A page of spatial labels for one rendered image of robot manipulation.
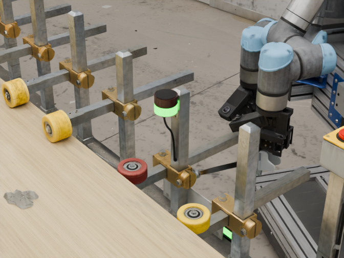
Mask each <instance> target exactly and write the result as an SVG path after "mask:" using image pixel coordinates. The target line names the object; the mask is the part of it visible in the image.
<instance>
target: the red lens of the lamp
mask: <svg viewBox="0 0 344 258"><path fill-rule="evenodd" d="M156 92H157V91H156ZM156 92H155V93H156ZM155 93H154V104H155V105H156V106H158V107H160V108H172V107H174V106H176V105H177V104H178V93H177V92H176V94H177V95H176V97H175V98H173V99H170V100H163V99H159V98H157V97H156V96H155Z"/></svg>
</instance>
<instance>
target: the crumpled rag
mask: <svg viewBox="0 0 344 258"><path fill-rule="evenodd" d="M3 198H5V199H6V201H7V203H8V204H16V205H17V206H18V207H19V208H21V209H26V208H28V207H32V206H33V205H34V204H33V200H34V199H38V198H39V196H38V195H37V194H36V192H35V191H33V190H27V191H23V192H21V191H20V190H18V189H16V190H15V191H14V192H5V194H4V196H3Z"/></svg>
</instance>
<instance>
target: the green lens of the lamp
mask: <svg viewBox="0 0 344 258"><path fill-rule="evenodd" d="M154 112H155V114H157V115H159V116H162V117H169V116H173V115H175V114H176V113H177V112H178V104H177V105H176V106H175V107H172V108H170V109H162V108H159V107H157V106H156V105H155V104H154Z"/></svg>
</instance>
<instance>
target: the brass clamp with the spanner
mask: <svg viewBox="0 0 344 258"><path fill-rule="evenodd" d="M165 152H166V156H164V157H162V156H160V155H159V153H157V154H155V155H153V167H154V166H156V165H158V164H161V165H163V166H164V167H165V168H166V169H167V177H166V178H165V179H166V180H167V181H169V182H170V183H171V184H173V185H174V186H175V187H177V188H180V187H183V188H184V189H189V188H191V187H192V186H193V185H194V184H195V182H196V178H197V176H196V174H195V173H193V172H192V167H191V166H189V165H188V167H187V168H185V169H183V170H181V171H177V170H176V169H174V168H173V167H172V166H171V165H170V160H171V152H169V151H168V150H165Z"/></svg>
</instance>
